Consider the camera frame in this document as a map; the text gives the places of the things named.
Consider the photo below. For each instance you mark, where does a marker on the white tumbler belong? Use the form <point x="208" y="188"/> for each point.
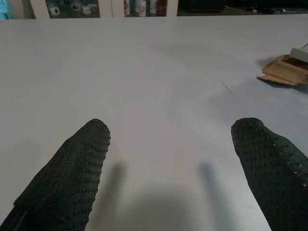
<point x="154" y="6"/>

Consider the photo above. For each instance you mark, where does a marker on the red and white bottle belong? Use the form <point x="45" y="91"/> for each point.
<point x="126" y="7"/>

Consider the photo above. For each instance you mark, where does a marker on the brown flattened cardboard piece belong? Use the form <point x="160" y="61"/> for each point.
<point x="284" y="72"/>

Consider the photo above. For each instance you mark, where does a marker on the white glass display cabinet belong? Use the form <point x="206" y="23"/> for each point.
<point x="39" y="9"/>

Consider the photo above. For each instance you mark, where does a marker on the pale printed tumbler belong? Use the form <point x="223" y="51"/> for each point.
<point x="142" y="6"/>

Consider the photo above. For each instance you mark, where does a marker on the white mug with black print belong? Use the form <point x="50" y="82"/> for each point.
<point x="54" y="9"/>

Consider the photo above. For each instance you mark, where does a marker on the teal object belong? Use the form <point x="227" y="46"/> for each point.
<point x="4" y="9"/>

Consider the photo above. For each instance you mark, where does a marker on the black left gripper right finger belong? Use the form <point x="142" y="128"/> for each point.
<point x="276" y="178"/>

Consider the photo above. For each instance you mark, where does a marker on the dark red tumbler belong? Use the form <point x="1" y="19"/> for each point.
<point x="162" y="6"/>

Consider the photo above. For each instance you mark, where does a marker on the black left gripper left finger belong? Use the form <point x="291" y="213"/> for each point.
<point x="67" y="183"/>

